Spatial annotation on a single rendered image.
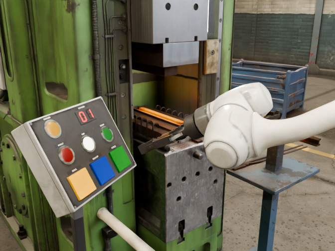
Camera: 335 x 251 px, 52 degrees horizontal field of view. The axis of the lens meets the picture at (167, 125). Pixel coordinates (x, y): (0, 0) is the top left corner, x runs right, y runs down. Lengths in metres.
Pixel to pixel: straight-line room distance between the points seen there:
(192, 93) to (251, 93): 0.95
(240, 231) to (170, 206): 1.11
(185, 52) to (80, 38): 0.44
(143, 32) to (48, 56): 0.52
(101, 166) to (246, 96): 0.50
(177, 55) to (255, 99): 0.64
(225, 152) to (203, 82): 1.07
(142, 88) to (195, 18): 0.62
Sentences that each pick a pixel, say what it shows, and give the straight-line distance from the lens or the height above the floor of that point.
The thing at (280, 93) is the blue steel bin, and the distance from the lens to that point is 5.18.
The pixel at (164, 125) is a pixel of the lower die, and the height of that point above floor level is 0.99.
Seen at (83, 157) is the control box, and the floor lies 1.06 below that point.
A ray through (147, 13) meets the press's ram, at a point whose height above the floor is 1.48.
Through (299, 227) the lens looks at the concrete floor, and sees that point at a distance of 2.77.
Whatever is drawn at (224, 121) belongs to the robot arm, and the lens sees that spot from 0.78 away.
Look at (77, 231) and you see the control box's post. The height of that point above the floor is 0.75.
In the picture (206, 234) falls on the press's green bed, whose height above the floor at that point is 0.40.
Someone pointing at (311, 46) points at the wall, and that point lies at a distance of 9.41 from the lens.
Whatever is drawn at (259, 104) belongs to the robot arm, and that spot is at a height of 1.26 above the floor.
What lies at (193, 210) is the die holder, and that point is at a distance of 1.70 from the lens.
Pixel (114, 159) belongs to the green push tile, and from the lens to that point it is 1.16.
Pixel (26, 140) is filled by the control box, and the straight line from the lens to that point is 1.03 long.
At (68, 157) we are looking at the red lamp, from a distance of 1.04.
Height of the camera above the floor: 1.48
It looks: 18 degrees down
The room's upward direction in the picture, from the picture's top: straight up
